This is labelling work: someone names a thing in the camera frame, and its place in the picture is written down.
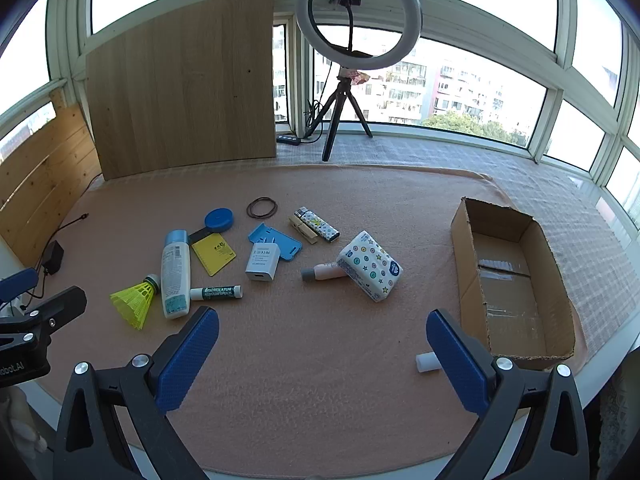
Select yellow shuttlecock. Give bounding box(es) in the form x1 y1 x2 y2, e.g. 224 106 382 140
110 274 161 331

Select pink blanket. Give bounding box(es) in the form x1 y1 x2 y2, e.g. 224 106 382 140
37 162 588 466

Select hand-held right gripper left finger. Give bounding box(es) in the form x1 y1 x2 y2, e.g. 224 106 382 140
52 306 221 480

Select blue card holder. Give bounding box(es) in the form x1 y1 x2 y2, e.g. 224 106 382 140
247 222 304 262

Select black tripod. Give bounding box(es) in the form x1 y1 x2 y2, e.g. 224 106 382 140
306 67 374 162

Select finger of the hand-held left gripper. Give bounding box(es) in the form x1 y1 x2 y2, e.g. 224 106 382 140
0 286 88 343
0 268 40 304

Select cardboard box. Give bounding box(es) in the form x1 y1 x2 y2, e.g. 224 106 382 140
451 196 577 372

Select thin black adapter cable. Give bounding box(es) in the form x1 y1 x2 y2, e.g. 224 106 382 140
50 215 91 243

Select white charger plug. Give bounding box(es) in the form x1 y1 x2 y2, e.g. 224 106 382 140
244 242 281 282

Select black power adapter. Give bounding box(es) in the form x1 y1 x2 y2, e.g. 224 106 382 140
41 240 65 275

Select light wooden board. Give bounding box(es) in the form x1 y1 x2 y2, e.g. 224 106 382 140
85 0 278 181

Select brown hair ties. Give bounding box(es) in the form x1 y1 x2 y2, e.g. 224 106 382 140
247 196 278 220

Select small pink cream tube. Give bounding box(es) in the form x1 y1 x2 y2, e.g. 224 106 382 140
301 261 346 283

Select patterned lighter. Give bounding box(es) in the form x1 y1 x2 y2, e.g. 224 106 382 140
295 207 341 243

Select black ring light cable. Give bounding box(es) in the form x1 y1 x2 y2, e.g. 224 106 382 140
302 57 336 141

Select blue and yellow packet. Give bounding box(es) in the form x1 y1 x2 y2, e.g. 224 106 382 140
191 232 237 277

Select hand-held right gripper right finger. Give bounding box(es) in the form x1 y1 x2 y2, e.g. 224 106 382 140
426 309 598 480

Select pine wood panel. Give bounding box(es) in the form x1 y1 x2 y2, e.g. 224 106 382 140
0 91 103 268

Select white ring light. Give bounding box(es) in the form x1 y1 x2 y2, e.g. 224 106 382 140
295 0 423 71

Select green lip balm stick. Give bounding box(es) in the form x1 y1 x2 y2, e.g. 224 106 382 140
190 285 244 302

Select white lotion bottle blue cap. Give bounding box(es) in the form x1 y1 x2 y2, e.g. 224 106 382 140
160 230 193 320

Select blue round tape measure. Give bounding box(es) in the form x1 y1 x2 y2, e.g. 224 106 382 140
204 208 235 234

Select wooden clothespin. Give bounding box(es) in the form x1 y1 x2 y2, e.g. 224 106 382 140
288 215 319 245

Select star print tissue pack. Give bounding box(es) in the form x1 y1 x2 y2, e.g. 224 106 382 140
336 230 404 304

